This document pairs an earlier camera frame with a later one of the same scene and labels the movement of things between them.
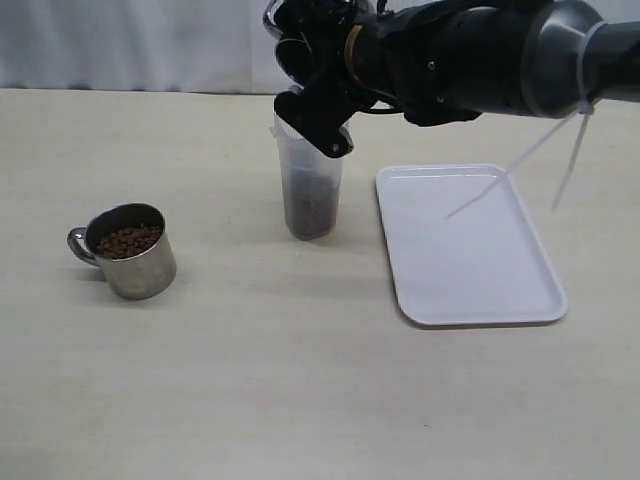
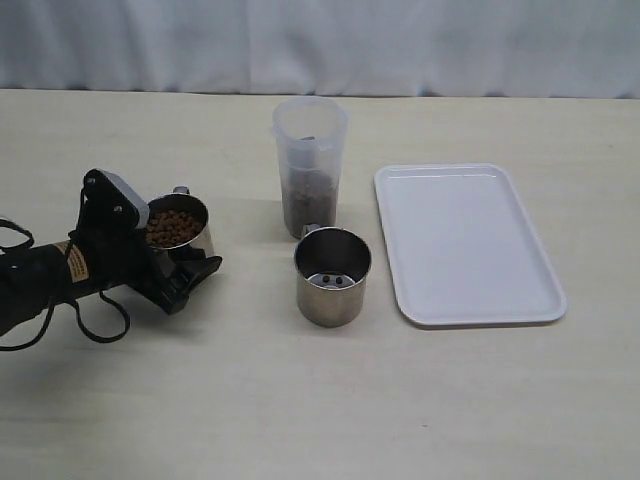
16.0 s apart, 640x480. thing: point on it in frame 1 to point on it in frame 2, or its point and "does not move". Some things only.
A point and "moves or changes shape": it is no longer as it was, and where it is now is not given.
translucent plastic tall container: [312, 182] does not move
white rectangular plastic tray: [465, 248] does not move
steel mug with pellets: [130, 245] moves or changes shape
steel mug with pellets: [268, 19] to [332, 264]
